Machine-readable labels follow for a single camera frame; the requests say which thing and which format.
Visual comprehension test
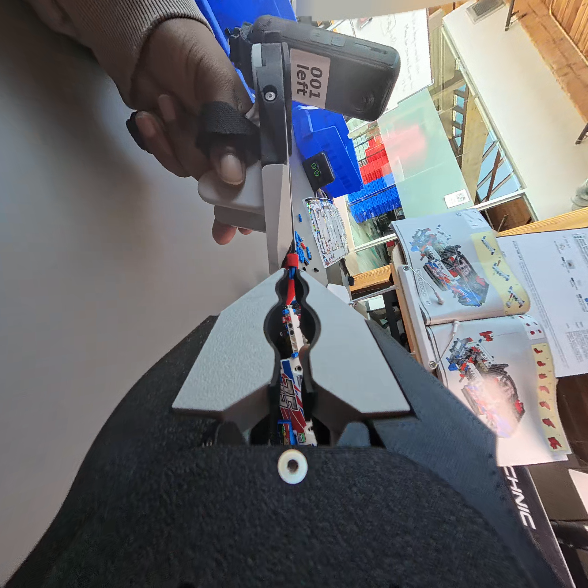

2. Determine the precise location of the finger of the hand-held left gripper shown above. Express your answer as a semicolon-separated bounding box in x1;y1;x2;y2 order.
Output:
261;161;296;276

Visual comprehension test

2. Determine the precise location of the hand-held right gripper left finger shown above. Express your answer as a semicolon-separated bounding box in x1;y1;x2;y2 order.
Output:
172;268;289;432

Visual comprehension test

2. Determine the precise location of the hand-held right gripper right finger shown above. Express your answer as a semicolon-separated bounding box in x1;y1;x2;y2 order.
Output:
294;269;412;432

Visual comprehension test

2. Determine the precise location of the person's left forearm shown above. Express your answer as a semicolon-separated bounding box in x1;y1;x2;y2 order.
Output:
28;0;214;92

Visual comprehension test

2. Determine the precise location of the grey desk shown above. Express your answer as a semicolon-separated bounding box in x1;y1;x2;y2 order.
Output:
0;0;368;579

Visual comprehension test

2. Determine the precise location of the person's left hand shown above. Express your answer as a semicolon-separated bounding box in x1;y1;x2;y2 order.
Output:
131;18;267;245

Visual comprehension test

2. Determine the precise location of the pile of small brick pins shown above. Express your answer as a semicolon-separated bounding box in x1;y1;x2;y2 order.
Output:
293;212;317;267

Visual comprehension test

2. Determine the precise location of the holographic sticker sheet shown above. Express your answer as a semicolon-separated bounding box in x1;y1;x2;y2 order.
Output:
303;197;351;268

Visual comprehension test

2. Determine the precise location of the black box with green lights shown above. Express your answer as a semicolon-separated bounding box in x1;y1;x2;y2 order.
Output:
303;153;336;193

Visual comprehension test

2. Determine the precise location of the toy brick race car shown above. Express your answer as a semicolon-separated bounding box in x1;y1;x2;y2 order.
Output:
275;301;319;447

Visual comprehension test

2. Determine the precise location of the blue labelled storage bin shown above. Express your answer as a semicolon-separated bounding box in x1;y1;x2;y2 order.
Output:
195;0;299;102

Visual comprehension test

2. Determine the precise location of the instruction booklet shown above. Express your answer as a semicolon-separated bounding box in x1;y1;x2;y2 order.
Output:
391;209;572;467

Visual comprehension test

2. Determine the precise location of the white printed paper sheet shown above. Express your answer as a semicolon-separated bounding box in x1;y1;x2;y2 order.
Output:
496;227;588;379

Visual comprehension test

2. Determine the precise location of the dark printed box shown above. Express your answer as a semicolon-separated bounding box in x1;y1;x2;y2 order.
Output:
501;465;588;588

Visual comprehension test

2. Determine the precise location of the wall of red blue bins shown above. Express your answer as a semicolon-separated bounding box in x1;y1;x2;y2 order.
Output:
347;135;406;224

